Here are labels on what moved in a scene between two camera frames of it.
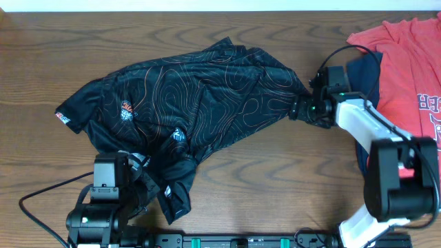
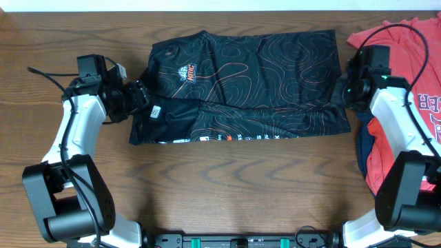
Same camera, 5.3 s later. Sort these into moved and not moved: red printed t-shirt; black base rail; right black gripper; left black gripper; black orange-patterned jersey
Moved: right black gripper; left black gripper; black orange-patterned jersey
Not moved: black base rail; red printed t-shirt
